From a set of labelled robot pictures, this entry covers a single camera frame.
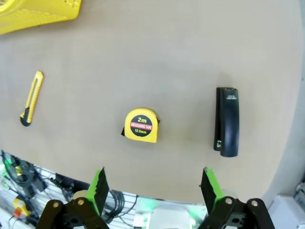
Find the black coiled cable yellow label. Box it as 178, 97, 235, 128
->
0, 150, 48, 198

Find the black stapler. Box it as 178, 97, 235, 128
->
213, 87, 240, 157

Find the yellow tape measure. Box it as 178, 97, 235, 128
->
121, 107, 161, 144

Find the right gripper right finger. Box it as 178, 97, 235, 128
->
198, 167, 276, 229

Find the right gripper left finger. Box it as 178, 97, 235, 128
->
39, 166, 111, 229

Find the yellow emergency stop button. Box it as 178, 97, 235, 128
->
11, 195, 31, 218

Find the yellow plastic shopping basket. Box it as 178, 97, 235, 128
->
0, 0, 82, 35

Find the black table bracket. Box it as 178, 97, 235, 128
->
55, 175, 91, 192

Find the grey slotted mounting plate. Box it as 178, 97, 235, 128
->
0, 149, 210, 229

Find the yellow utility knife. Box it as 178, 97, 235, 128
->
20, 71, 44, 127

